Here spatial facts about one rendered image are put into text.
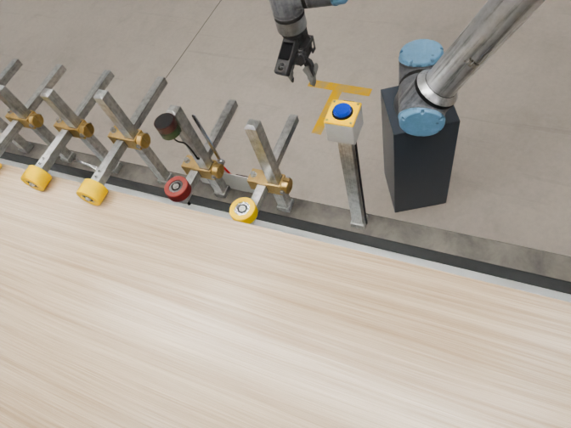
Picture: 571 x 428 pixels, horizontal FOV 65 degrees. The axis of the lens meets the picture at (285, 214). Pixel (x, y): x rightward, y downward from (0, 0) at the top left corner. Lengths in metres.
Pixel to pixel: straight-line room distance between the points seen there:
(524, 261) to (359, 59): 1.91
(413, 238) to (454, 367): 0.47
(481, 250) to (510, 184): 1.02
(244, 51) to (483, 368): 2.66
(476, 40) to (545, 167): 1.22
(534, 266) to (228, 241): 0.87
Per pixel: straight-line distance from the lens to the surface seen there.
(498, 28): 1.40
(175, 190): 1.46
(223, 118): 1.65
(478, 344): 1.14
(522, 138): 2.61
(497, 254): 1.45
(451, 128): 1.87
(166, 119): 1.31
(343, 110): 1.04
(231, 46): 3.38
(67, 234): 1.59
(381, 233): 1.45
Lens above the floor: 1.99
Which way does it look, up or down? 57 degrees down
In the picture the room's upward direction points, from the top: 23 degrees counter-clockwise
